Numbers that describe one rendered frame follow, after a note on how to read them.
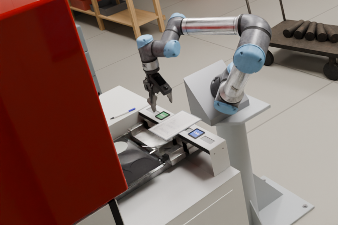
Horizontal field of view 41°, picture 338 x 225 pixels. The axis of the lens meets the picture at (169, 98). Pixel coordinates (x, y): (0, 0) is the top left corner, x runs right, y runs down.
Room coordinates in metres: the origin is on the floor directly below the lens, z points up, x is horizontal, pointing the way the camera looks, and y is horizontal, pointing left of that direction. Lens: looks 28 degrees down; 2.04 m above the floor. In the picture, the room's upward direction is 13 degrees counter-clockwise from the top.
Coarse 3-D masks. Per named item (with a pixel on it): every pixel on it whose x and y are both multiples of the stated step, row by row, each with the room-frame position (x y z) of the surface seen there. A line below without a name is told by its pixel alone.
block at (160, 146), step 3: (162, 141) 1.75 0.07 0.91; (165, 141) 1.74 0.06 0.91; (168, 141) 1.74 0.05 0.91; (171, 141) 1.74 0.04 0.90; (159, 144) 1.73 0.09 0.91; (162, 144) 1.72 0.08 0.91; (165, 144) 1.72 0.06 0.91; (168, 144) 1.73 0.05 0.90; (171, 144) 1.73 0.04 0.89; (156, 147) 1.71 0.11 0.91; (159, 147) 1.70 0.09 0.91; (162, 147) 1.71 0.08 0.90; (168, 147) 1.72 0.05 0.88; (159, 150) 1.70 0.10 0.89; (162, 150) 1.71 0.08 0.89
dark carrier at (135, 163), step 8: (128, 144) 1.80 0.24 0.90; (128, 152) 1.74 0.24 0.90; (136, 152) 1.72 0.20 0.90; (144, 152) 1.71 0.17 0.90; (120, 160) 1.69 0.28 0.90; (128, 160) 1.67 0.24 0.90; (136, 160) 1.66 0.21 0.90; (144, 160) 1.64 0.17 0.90; (152, 160) 1.63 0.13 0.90; (128, 168) 1.61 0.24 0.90; (136, 168) 1.60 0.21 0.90; (144, 168) 1.59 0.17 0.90; (152, 168) 1.57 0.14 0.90; (128, 176) 1.56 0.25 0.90; (136, 176) 1.54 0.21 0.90; (128, 184) 1.50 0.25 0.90
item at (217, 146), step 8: (144, 112) 1.96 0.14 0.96; (152, 112) 1.95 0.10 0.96; (168, 112) 1.90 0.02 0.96; (160, 120) 1.85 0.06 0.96; (192, 128) 1.72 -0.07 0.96; (200, 128) 1.70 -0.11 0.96; (184, 136) 1.67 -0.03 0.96; (200, 136) 1.64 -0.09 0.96; (208, 136) 1.62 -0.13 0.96; (216, 136) 1.61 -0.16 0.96; (200, 144) 1.58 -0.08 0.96; (208, 144) 1.56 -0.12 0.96; (216, 144) 1.55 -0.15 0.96; (224, 144) 1.56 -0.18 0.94; (216, 152) 1.53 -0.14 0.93; (224, 152) 1.55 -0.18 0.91; (216, 160) 1.53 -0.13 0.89; (224, 160) 1.55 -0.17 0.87; (216, 168) 1.53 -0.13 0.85; (224, 168) 1.55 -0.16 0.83
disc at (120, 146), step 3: (114, 144) 1.83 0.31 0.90; (117, 144) 1.83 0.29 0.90; (120, 144) 1.82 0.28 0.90; (123, 144) 1.81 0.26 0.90; (126, 144) 1.81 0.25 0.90; (117, 147) 1.80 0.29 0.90; (120, 147) 1.80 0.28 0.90; (123, 147) 1.79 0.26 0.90; (126, 147) 1.78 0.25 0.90; (117, 150) 1.78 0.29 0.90; (120, 150) 1.77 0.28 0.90; (123, 150) 1.76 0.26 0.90; (117, 153) 1.75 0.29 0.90
